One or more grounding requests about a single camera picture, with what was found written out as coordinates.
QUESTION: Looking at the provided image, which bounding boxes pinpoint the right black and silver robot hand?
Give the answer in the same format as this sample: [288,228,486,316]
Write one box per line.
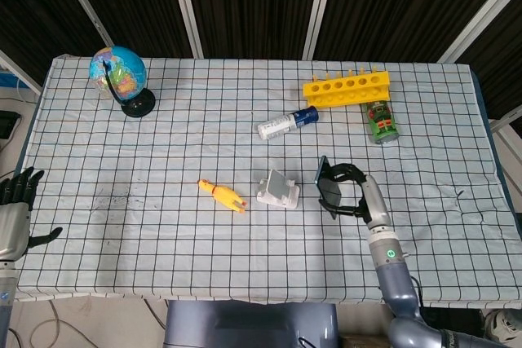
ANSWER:
[319,162,392,230]

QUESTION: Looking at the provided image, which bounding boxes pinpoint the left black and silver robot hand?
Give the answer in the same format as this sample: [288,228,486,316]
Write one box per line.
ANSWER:
[0,166,64,262]

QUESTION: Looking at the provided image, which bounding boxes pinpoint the black smartphone with blue edge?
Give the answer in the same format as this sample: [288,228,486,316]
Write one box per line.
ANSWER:
[312,155,344,221]

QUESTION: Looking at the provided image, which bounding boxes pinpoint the white plastic holder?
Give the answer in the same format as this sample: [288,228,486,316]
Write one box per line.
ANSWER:
[255,169,301,209]

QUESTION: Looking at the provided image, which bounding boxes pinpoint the small desk globe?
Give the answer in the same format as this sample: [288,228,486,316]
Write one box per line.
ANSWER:
[89,45,157,119]

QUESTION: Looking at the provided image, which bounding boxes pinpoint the green printed cylindrical can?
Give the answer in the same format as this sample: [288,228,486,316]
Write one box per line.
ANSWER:
[365,99,400,146]

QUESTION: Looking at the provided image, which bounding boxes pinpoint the black box on floor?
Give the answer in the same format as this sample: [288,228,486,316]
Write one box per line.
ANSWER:
[0,110,20,140]

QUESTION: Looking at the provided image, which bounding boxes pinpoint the yellow test tube rack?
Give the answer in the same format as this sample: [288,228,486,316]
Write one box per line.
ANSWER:
[302,65,392,109]

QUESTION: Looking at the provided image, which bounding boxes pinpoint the white bottle with blue cap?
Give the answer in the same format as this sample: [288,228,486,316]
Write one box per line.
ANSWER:
[256,105,320,142]

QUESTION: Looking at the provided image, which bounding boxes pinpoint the yellow rubber chicken toy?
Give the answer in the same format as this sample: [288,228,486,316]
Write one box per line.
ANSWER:
[197,178,247,214]

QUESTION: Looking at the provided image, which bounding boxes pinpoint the white black-checkered tablecloth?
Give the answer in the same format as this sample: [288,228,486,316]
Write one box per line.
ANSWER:
[14,54,522,311]

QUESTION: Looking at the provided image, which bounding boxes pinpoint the grey-blue robot torso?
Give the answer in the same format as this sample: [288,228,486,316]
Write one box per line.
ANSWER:
[164,300,339,348]

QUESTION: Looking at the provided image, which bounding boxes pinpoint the white and black shoe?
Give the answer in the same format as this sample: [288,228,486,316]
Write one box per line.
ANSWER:
[484,309,522,343]

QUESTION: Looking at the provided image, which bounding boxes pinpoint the white partition post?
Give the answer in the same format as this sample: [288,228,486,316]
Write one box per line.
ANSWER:
[166,0,205,59]
[0,49,42,95]
[51,0,115,48]
[439,0,522,64]
[301,0,339,62]

